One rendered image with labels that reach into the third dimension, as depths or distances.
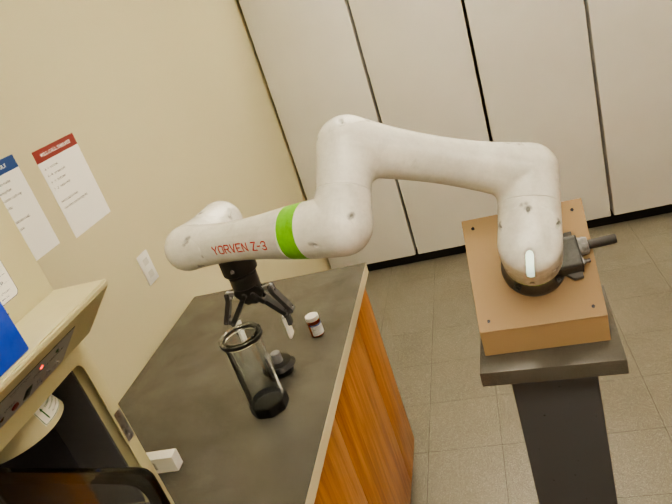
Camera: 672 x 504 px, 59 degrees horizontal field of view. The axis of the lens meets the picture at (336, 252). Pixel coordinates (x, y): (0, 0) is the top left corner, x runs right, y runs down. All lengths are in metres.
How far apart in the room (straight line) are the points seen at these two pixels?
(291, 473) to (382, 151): 0.72
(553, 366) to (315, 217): 0.66
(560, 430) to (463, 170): 0.75
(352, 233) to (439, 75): 2.65
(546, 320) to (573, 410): 0.26
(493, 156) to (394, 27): 2.45
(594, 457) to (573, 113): 2.46
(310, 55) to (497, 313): 2.56
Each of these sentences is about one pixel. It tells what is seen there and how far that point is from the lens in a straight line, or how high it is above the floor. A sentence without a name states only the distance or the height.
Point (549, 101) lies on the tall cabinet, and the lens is 3.77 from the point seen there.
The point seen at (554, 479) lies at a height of 0.52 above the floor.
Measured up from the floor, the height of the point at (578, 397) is 0.79.
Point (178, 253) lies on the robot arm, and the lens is 1.39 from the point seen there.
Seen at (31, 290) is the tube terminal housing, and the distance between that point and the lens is 1.16.
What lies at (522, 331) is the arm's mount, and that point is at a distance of 1.49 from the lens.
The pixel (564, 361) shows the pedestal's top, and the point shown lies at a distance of 1.47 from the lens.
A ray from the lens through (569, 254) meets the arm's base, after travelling 1.44.
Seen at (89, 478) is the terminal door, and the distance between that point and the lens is 0.88.
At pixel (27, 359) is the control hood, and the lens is 0.97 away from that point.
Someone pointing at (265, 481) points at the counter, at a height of 0.94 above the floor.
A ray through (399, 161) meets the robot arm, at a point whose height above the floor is 1.50.
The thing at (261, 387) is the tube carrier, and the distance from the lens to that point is 1.51.
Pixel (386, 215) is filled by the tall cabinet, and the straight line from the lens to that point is 3.97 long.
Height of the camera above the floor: 1.84
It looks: 23 degrees down
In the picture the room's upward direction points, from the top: 19 degrees counter-clockwise
